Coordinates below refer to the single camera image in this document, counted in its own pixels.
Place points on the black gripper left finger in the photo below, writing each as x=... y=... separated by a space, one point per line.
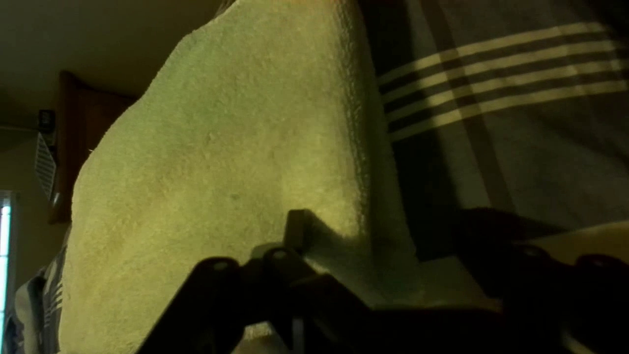
x=275 y=295

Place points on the plaid bed blanket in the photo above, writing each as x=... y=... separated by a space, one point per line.
x=511 y=118

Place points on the beige towel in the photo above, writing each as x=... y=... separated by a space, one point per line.
x=228 y=163

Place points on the brown wooden nightstand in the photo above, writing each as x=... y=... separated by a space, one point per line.
x=88 y=129

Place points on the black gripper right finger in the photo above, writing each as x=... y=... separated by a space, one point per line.
x=556 y=287

